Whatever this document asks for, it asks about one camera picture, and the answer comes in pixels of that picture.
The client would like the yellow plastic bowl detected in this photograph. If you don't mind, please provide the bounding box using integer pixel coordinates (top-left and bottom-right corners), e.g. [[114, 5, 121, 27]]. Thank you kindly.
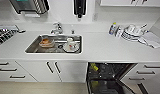
[[90, 63, 99, 72]]

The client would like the chrome kitchen faucet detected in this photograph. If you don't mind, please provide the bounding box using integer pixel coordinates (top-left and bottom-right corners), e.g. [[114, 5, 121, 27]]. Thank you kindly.
[[49, 21, 64, 35]]

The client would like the white upper kitchen cabinet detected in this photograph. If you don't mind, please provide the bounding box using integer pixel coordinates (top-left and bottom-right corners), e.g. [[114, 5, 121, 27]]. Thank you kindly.
[[99, 0, 160, 8]]

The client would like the white kitchen drawer unit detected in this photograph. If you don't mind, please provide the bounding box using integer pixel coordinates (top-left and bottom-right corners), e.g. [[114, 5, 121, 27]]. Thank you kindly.
[[120, 63, 160, 86], [0, 59, 39, 83]]

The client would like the white kitchen cloth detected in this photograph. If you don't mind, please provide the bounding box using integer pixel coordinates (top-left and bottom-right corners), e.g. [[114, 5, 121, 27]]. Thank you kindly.
[[138, 31, 160, 49]]

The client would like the white patterned mug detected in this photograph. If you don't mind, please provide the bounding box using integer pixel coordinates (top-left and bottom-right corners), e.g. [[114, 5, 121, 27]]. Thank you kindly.
[[63, 37, 80, 53]]

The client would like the small chrome tap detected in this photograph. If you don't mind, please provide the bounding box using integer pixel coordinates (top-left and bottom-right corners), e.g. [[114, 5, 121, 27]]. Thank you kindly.
[[70, 28, 76, 35]]

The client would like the stainless steel sink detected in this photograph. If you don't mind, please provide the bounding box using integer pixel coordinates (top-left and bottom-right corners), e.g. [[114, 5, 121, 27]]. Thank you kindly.
[[24, 33, 84, 55]]

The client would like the brown bowl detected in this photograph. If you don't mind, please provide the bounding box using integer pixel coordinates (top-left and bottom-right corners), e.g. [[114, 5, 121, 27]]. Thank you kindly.
[[38, 36, 56, 48]]

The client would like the white base cabinet with doors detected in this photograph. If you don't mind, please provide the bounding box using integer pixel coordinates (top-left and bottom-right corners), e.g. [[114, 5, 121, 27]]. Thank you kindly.
[[15, 60, 89, 84]]

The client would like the clear soap bottle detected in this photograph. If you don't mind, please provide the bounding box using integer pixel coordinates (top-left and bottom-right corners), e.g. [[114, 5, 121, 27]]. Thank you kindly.
[[108, 22, 118, 36]]

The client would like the stainless steel dishwasher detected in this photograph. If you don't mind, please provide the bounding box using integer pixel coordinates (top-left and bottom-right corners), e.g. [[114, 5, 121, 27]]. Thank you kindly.
[[85, 61, 150, 94]]

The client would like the stack of white dishes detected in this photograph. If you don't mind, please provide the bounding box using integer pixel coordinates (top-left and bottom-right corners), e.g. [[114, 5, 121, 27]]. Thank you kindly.
[[121, 23, 148, 42]]

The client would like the grey paper towel dispenser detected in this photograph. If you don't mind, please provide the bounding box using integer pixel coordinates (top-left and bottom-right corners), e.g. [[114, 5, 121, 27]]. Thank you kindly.
[[9, 0, 50, 18]]

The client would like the grey dish tray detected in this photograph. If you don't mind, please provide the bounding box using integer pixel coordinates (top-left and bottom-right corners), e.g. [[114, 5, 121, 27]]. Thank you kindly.
[[0, 27, 18, 47]]

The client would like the white wall outlet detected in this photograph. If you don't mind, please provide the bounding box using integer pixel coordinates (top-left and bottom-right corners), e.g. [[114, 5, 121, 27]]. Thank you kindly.
[[92, 12, 99, 22]]

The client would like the black wall soap dispenser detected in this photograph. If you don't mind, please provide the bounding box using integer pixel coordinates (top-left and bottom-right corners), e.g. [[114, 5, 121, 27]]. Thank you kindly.
[[73, 0, 87, 19]]

